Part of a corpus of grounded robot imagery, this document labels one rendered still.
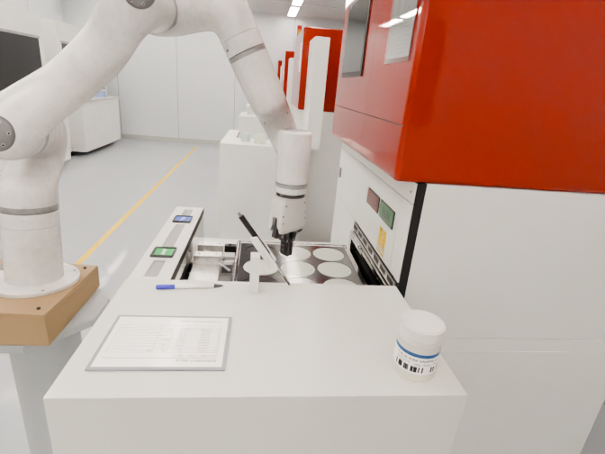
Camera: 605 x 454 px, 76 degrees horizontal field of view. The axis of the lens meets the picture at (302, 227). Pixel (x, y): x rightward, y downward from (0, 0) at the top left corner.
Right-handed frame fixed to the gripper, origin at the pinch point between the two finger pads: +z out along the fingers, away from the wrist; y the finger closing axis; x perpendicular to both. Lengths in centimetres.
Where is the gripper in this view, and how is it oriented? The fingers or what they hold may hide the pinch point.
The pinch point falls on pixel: (286, 247)
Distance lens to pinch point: 105.9
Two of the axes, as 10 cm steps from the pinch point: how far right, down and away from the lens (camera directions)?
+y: -6.8, 2.0, -7.1
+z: -0.8, 9.4, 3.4
